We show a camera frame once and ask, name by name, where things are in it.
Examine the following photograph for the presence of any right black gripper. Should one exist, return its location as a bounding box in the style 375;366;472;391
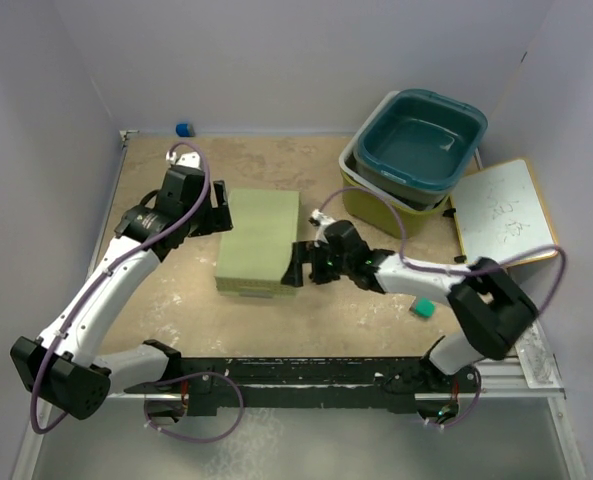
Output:
282;240;352;287

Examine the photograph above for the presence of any pale green perforated basket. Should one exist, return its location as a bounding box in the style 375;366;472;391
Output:
214;188;300;298

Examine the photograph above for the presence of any large olive green container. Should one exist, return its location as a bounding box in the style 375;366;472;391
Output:
342;190;448;239

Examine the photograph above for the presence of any white perforated basket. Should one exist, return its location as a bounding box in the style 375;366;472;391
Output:
338;90;450;212

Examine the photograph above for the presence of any teal plastic tub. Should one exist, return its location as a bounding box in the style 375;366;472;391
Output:
354;89;488;191

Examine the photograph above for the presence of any grey plastic tub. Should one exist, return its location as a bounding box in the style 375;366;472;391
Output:
377;186;452;211

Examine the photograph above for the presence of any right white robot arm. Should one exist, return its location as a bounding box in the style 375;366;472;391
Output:
281;210;539;391

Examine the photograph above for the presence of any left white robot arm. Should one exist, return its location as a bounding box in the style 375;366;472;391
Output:
10;148;232;434

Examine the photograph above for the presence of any blue cap object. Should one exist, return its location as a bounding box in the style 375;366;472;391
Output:
175;122;195;138

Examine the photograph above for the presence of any green whiteboard eraser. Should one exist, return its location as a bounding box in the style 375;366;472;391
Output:
410;297;435;319

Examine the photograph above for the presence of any clear plastic ruler card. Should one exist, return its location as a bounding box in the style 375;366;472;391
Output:
515;322;561;389

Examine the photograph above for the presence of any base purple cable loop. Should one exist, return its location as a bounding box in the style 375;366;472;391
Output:
143;370;246;444

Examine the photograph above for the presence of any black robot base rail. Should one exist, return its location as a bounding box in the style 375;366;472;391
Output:
125;355;482;419

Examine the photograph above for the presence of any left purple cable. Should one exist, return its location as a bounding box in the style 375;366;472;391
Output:
29;142;212;435

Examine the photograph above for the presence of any small whiteboard orange frame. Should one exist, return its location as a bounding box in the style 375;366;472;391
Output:
450;158;557;263

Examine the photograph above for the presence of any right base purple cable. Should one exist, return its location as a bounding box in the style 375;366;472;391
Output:
423;367;483;431

